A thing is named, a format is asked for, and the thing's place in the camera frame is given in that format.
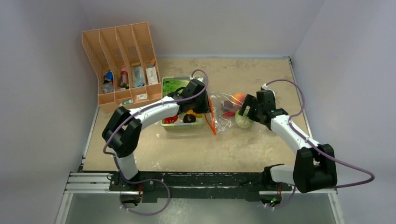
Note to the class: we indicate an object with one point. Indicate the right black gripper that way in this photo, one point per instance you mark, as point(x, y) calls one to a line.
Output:
point(251, 109)

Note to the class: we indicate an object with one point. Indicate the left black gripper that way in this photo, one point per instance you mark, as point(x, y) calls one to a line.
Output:
point(206, 108)

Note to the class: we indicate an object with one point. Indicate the fake peach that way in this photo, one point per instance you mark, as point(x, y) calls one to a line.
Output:
point(238, 98)

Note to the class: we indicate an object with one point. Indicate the fake green cabbage head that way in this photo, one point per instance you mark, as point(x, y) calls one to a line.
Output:
point(242, 121)

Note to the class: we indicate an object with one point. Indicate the fake red chili pepper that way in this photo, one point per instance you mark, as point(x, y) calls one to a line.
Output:
point(229, 114)

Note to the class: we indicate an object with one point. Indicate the fake purple onion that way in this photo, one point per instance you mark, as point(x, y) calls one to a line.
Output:
point(227, 106)

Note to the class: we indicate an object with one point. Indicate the clear zip top bag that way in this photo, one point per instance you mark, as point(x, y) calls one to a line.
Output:
point(214, 119)

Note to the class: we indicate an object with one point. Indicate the fake red bell pepper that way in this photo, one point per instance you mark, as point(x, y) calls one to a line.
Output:
point(171, 120)

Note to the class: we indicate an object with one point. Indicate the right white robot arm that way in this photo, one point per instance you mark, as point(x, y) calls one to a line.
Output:
point(314, 166)

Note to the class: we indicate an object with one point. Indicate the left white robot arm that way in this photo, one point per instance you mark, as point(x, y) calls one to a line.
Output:
point(123, 130)

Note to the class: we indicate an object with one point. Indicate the fake orange ginger root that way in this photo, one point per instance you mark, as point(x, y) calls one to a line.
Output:
point(191, 112)

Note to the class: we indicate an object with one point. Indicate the fake dark purple plum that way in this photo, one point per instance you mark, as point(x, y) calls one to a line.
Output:
point(189, 118)

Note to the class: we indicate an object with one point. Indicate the fake napa cabbage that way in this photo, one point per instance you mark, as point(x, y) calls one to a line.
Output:
point(172, 85)

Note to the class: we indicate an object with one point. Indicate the light green plastic basket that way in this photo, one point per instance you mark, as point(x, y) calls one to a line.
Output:
point(179, 125)

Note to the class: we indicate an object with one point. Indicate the white staples box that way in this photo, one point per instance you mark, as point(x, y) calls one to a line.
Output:
point(142, 97)

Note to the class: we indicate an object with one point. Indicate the white packaged item card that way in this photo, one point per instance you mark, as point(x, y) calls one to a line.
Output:
point(151, 76)

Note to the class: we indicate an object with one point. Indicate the light blue packet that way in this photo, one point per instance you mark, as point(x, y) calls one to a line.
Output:
point(138, 77)

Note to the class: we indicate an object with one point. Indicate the green white glue stick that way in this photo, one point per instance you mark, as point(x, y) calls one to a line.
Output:
point(127, 102)

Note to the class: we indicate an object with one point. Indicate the pink capped bottle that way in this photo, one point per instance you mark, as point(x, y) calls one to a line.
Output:
point(124, 82)

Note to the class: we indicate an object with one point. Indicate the pink plastic file organizer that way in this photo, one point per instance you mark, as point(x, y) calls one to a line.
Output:
point(125, 63)

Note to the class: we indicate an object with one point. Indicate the blue object in organizer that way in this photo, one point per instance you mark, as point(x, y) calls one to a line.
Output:
point(108, 77)

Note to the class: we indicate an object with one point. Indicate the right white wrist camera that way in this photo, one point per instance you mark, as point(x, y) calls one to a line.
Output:
point(265, 87)

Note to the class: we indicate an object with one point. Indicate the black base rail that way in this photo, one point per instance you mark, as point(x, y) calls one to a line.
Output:
point(152, 185)

